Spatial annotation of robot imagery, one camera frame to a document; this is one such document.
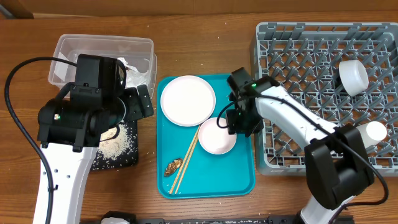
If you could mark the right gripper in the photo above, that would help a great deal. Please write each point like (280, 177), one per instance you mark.
(236, 124)

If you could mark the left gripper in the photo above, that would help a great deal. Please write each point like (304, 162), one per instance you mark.
(139, 105)

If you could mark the wooden chopstick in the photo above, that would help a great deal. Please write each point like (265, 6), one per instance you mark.
(185, 162)
(182, 176)

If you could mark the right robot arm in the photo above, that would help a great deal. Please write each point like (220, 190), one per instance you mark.
(336, 162)

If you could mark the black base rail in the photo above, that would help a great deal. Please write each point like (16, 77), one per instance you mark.
(129, 218)

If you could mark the clear plastic bin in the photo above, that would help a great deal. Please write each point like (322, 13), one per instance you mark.
(138, 52)

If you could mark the large white plate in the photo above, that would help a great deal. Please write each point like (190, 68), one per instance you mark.
(188, 101)

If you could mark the small white cup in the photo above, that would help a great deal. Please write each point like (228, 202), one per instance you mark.
(372, 133)

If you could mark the white napkin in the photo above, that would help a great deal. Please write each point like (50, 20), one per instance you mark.
(134, 76)

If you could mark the pink bowl with crumbs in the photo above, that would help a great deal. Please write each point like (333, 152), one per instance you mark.
(214, 139)

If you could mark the grey dish rack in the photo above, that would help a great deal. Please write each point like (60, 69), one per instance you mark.
(304, 57)

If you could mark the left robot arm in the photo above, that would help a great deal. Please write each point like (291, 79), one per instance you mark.
(70, 169)

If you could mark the black tray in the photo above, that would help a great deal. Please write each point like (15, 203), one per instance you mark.
(126, 159)

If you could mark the teal plastic tray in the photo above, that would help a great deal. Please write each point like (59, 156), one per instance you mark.
(207, 175)

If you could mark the pile of white rice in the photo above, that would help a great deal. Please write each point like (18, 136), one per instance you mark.
(114, 142)

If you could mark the brown food scrap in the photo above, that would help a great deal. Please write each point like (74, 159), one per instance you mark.
(173, 167)

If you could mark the grey-green ceramic bowl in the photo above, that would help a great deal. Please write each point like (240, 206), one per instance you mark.
(353, 76)

